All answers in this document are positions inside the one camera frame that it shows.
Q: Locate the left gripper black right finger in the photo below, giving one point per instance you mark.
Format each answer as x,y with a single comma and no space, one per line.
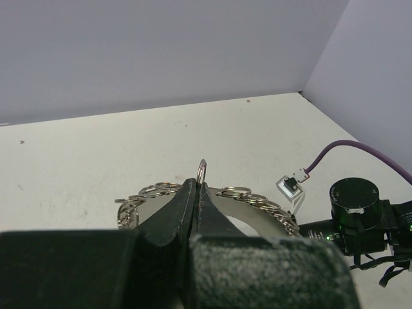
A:
228,269

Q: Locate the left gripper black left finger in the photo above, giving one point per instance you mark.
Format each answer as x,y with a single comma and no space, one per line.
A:
99,268

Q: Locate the metal ring disc with keyrings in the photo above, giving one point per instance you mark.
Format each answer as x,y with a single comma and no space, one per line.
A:
229,212

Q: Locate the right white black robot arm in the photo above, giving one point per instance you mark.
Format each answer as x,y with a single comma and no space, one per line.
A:
370,230

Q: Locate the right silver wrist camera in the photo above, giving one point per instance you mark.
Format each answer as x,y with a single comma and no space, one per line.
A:
291,188

